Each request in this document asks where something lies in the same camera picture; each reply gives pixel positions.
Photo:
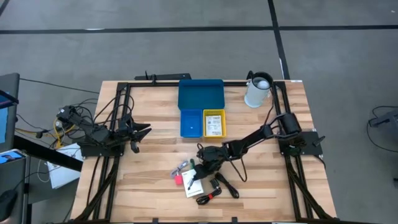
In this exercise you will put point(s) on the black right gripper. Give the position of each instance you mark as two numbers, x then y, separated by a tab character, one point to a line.
213	155

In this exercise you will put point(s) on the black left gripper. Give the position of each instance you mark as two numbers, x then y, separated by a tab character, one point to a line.
127	132

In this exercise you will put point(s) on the black wall charger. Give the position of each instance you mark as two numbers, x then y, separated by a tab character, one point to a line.
214	183

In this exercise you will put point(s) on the pink USB wall charger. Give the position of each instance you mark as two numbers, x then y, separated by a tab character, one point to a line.
178	180

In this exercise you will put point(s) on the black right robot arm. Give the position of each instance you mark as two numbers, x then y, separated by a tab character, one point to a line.
264	133

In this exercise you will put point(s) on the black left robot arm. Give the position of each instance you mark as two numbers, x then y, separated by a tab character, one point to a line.
93	132

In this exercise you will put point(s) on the large teal plastic bin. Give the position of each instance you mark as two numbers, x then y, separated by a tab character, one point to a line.
201	93

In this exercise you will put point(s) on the small yellow slotted basket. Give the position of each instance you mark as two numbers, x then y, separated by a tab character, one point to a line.
206	137

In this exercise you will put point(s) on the small blue slotted basket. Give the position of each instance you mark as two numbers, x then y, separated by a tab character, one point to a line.
191	123

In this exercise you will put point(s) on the black flat antenna device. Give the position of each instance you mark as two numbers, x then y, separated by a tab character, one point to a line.
168	76

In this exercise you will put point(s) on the white paper box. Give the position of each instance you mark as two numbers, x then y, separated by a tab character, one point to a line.
63	174

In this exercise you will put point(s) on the black metal bar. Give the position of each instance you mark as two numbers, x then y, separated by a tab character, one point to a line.
46	152

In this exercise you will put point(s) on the grey cylindrical pitcher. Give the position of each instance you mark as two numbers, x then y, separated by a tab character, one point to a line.
255	96

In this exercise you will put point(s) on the white ball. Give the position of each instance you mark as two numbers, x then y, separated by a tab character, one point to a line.
263	84

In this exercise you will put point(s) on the blue screen tablet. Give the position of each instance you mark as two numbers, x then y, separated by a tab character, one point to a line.
11	156

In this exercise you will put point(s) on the dark monitor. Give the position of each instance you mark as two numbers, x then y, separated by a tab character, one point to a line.
7	109

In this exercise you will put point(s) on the black computer mouse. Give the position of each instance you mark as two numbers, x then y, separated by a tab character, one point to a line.
7	203

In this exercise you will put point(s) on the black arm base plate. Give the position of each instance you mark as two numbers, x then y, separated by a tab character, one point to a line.
99	152
308	146

